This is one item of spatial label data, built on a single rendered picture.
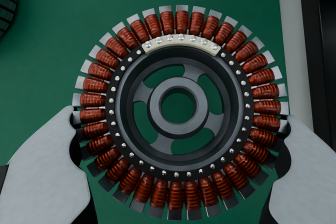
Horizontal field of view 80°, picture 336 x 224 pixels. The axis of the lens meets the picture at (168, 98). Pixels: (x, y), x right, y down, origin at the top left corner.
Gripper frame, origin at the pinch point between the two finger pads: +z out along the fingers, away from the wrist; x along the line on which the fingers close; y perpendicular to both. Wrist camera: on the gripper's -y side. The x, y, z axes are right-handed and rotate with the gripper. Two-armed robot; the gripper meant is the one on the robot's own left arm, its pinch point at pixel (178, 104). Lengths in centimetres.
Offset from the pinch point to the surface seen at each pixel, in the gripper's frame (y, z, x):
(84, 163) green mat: 8.8, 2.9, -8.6
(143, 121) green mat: 5.1, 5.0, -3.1
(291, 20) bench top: -3.6, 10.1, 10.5
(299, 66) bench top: 0.2, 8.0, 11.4
